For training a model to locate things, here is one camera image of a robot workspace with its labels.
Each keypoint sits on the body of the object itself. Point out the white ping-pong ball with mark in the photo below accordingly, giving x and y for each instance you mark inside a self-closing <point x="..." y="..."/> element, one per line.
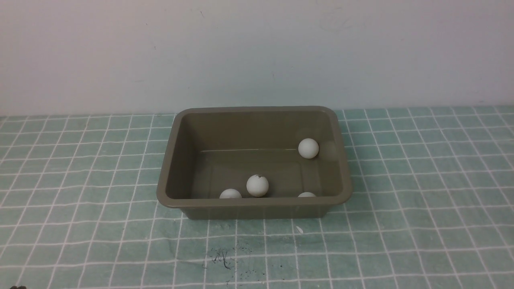
<point x="257" y="185"/>

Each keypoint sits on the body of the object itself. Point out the olive green plastic bin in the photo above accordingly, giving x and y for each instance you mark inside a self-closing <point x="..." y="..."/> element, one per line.
<point x="213" y="149"/>

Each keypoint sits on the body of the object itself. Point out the green checkered tablecloth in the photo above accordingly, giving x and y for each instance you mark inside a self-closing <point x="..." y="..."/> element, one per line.
<point x="432" y="208"/>

